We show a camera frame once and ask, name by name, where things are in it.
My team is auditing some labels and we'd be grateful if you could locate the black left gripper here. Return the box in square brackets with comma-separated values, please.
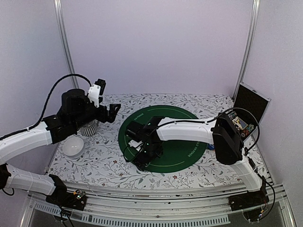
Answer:
[72, 103, 121, 131]

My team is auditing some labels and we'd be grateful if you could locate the blue small blind button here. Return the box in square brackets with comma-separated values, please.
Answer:
[207, 144, 215, 150]

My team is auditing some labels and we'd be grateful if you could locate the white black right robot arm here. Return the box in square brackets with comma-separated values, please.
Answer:
[125, 113, 269, 208]

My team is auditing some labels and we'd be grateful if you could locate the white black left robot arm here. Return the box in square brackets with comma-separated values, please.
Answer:
[0, 79, 121, 205]

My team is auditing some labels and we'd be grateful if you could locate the round green poker mat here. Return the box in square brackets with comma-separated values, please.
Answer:
[118, 105, 207, 173]

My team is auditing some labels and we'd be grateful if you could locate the striped ceramic mug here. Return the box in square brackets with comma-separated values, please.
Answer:
[80, 120, 98, 137]

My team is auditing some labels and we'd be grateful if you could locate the floral patterned tablecloth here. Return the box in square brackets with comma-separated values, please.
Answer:
[48, 94, 242, 190]

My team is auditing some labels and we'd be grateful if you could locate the white ceramic bowl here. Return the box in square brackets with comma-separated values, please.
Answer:
[62, 137, 84, 158]

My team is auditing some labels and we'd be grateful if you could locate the aluminium poker chip case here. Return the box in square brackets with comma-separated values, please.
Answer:
[233, 82, 271, 140]

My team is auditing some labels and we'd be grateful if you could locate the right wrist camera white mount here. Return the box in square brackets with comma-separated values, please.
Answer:
[125, 122, 149, 152]

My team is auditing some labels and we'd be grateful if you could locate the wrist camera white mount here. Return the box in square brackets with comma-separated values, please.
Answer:
[88, 79, 106, 108]
[125, 122, 149, 152]

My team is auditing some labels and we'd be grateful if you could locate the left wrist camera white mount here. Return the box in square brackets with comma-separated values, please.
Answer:
[88, 79, 106, 108]

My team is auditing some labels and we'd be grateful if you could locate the aluminium front rail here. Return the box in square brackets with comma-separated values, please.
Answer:
[20, 183, 298, 227]

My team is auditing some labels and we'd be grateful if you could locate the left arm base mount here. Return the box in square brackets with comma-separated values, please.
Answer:
[45, 188, 87, 211]

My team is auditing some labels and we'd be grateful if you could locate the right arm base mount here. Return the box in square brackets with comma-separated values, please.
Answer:
[228, 190, 269, 222]

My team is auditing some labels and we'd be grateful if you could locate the left aluminium frame post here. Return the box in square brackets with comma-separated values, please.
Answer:
[53, 0, 75, 74]

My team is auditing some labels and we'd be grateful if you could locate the aluminium frame post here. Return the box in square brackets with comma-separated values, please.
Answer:
[53, 0, 75, 74]
[232, 0, 260, 100]

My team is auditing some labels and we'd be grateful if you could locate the right aluminium frame post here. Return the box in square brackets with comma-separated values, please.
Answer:
[232, 0, 260, 100]

